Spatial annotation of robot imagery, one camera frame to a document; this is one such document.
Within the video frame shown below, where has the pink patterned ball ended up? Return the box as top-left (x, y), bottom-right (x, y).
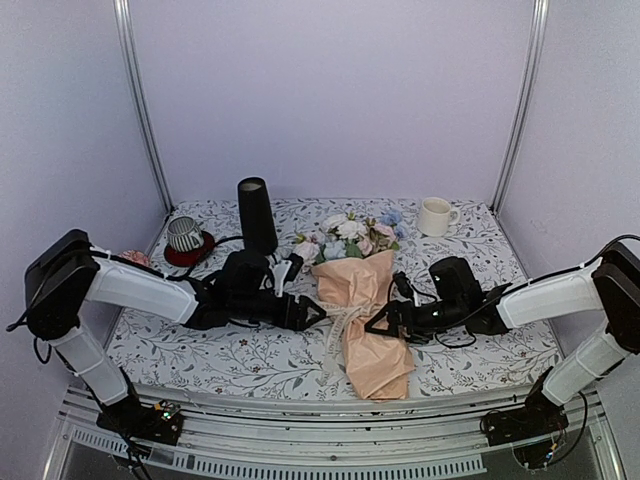
top-left (119, 250), bottom-right (150, 267)

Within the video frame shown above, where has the left aluminium frame post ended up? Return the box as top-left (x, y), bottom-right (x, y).
top-left (113, 0), bottom-right (174, 214)

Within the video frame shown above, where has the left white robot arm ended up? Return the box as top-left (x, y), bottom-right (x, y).
top-left (18, 229), bottom-right (326, 434)

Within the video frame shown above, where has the cream printed ribbon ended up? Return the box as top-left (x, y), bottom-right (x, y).
top-left (316, 302), bottom-right (378, 386)

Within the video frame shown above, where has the peach paper flower bouquet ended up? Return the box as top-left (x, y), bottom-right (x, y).
top-left (293, 212), bottom-right (415, 401)

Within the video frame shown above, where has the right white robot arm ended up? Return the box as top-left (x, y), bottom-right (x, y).
top-left (365, 234), bottom-right (639, 436)

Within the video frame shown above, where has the aluminium frame post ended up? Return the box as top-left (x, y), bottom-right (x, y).
top-left (490, 0), bottom-right (550, 217)
top-left (113, 0), bottom-right (174, 214)

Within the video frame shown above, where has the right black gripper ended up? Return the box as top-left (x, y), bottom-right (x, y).
top-left (365, 298), bottom-right (466, 345)

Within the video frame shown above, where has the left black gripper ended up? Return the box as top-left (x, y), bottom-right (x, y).
top-left (231, 292), bottom-right (328, 333)

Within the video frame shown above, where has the black cylindrical vase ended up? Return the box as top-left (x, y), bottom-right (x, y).
top-left (237, 177), bottom-right (278, 256)

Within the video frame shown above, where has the aluminium front rail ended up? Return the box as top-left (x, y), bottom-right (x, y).
top-left (42, 384), bottom-right (626, 480)

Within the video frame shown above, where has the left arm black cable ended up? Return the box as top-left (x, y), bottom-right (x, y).
top-left (5, 234), bottom-right (246, 366)

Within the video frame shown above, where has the red round coaster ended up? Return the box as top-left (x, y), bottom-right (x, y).
top-left (163, 232), bottom-right (215, 268)

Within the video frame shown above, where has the cream ceramic mug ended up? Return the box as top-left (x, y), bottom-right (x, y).
top-left (416, 197), bottom-right (461, 237)

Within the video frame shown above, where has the right aluminium frame post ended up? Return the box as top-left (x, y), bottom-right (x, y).
top-left (490, 0), bottom-right (550, 217)

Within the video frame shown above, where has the striped black white cup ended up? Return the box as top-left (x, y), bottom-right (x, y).
top-left (167, 216), bottom-right (204, 253)

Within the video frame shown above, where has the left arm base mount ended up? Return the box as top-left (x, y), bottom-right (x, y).
top-left (97, 395), bottom-right (184, 446)

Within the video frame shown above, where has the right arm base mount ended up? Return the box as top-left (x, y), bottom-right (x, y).
top-left (479, 402), bottom-right (569, 470)

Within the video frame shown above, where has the floral patterned tablecloth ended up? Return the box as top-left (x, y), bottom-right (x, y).
top-left (108, 199), bottom-right (562, 400)

